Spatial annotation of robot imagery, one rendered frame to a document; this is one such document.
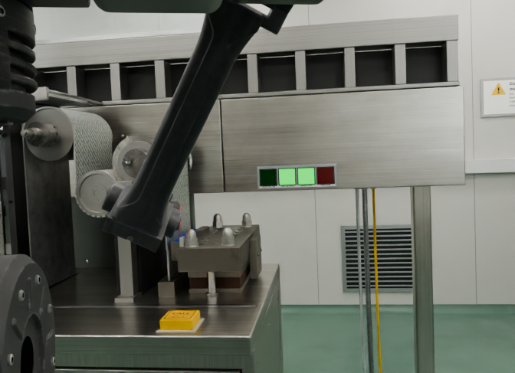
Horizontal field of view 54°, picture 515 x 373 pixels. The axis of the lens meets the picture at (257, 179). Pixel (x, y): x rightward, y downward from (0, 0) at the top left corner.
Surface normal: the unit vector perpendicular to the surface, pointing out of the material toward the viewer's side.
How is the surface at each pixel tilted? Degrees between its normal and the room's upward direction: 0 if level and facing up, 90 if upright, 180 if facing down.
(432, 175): 90
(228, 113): 90
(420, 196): 90
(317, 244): 90
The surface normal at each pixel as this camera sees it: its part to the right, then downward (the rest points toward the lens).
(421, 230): -0.13, 0.06
